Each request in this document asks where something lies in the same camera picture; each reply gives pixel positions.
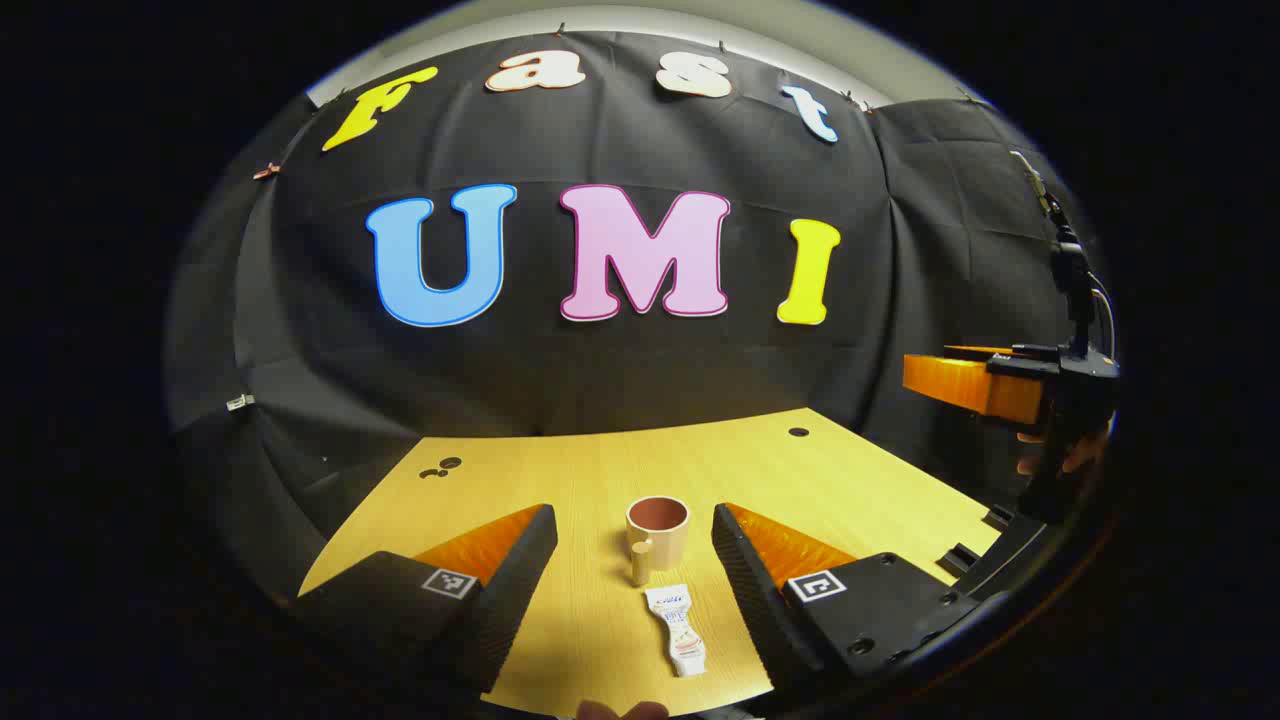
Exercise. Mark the black backdrop cloth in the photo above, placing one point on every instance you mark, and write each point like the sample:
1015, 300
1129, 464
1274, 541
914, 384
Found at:
600, 380

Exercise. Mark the wooden desktop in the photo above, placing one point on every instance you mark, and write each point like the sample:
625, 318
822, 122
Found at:
600, 470

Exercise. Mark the small copper cloth clip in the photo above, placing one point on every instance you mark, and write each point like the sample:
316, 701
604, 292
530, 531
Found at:
265, 172

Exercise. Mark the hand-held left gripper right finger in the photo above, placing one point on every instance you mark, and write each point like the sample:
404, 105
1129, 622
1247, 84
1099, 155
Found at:
750, 590

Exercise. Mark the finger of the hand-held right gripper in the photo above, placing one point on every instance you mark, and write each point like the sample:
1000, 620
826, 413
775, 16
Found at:
965, 385

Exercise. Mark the white toothpaste tube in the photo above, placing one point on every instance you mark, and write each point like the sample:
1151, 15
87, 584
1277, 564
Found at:
680, 630

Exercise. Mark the black table edge bracket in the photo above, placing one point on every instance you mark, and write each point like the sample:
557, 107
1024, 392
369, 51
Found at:
962, 560
998, 518

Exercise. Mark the small white cloth clip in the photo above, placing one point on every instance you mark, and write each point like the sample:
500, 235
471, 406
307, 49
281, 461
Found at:
240, 402

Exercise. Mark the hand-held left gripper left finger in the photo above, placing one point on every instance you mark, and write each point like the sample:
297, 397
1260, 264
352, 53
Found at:
515, 590

